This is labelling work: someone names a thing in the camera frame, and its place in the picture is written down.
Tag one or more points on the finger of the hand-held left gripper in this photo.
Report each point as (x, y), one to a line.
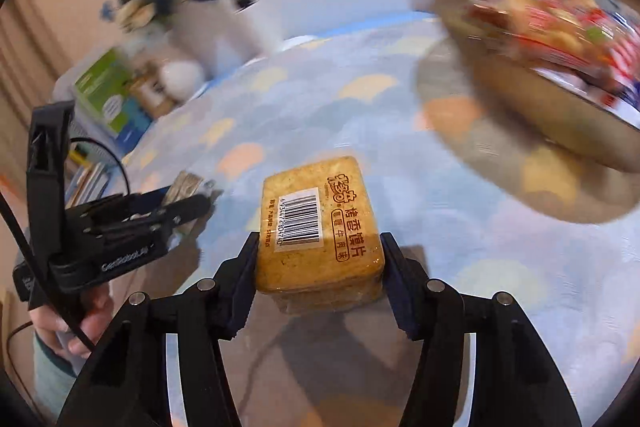
(135, 202)
(180, 212)

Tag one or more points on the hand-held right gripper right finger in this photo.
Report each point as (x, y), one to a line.
(400, 287)

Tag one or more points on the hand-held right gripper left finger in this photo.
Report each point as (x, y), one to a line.
(242, 287)

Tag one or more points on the small pink and red packet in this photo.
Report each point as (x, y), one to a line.
(187, 182)

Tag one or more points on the brown toasted bun slice packet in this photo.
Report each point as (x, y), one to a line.
(325, 227)

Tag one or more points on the amber ribbed glass bowl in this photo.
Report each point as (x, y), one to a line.
(550, 107)

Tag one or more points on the large red striped bread bag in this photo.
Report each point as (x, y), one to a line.
(540, 22)

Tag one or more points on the person's left forearm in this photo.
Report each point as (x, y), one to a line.
(50, 372)

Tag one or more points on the person's left hand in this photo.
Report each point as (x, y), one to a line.
(92, 317)

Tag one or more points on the row of books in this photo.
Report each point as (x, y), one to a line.
(105, 92)

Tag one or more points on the wooden pen holder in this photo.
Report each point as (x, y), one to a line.
(152, 94)

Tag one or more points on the white ribbed vase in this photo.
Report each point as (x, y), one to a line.
(181, 78)

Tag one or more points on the printed tablecloth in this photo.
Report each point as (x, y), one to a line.
(350, 117)

